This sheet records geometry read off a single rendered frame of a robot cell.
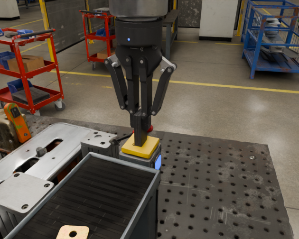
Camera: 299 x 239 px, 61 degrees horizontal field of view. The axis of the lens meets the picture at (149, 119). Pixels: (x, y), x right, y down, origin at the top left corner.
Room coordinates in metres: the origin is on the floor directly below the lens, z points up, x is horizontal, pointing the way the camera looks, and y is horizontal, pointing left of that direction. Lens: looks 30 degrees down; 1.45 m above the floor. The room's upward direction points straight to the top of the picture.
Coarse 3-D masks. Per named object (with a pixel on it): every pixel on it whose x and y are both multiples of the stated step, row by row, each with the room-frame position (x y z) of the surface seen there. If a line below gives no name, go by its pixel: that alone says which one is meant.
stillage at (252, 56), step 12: (252, 12) 4.92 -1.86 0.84; (264, 24) 3.80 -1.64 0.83; (252, 36) 4.28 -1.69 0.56; (264, 36) 4.57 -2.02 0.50; (288, 36) 4.79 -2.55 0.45; (252, 48) 4.15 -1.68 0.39; (264, 48) 4.52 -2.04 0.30; (276, 48) 4.03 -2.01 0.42; (288, 48) 4.33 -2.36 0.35; (252, 60) 4.26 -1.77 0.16; (264, 60) 4.26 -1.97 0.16; (276, 60) 4.23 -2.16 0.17; (288, 60) 4.26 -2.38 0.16; (252, 72) 3.80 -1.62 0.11; (288, 72) 3.70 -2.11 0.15
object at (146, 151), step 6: (132, 138) 0.43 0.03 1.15; (150, 138) 0.43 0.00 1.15; (156, 138) 0.43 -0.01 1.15; (126, 144) 0.41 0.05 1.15; (132, 144) 0.41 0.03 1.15; (144, 144) 0.41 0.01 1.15; (150, 144) 0.41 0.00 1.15; (156, 144) 0.42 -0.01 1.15; (126, 150) 0.40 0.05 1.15; (132, 150) 0.40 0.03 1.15; (138, 150) 0.39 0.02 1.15; (144, 150) 0.39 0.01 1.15; (150, 150) 0.39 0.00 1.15; (144, 156) 0.38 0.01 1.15
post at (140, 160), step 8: (160, 144) 0.43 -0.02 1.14; (120, 152) 0.41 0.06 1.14; (160, 152) 0.43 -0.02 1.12; (128, 160) 0.39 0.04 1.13; (136, 160) 0.39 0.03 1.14; (144, 160) 0.38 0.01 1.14; (152, 160) 0.39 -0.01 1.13; (152, 200) 0.40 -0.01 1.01; (152, 208) 0.40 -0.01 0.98; (144, 216) 0.39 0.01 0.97; (152, 216) 0.40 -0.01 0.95; (136, 224) 0.39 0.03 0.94; (144, 224) 0.39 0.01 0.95; (152, 224) 0.40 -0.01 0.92; (136, 232) 0.39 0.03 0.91; (144, 232) 0.39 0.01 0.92; (152, 232) 0.41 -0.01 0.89
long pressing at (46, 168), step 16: (48, 128) 0.72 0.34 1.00; (64, 128) 0.72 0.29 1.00; (80, 128) 0.72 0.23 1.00; (32, 144) 0.63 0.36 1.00; (48, 144) 0.63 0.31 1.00; (64, 144) 0.63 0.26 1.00; (80, 144) 0.63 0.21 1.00; (0, 160) 0.56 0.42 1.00; (16, 160) 0.55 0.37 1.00; (48, 160) 0.55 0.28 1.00; (64, 160) 0.55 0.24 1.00; (0, 176) 0.49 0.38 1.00; (48, 176) 0.48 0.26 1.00
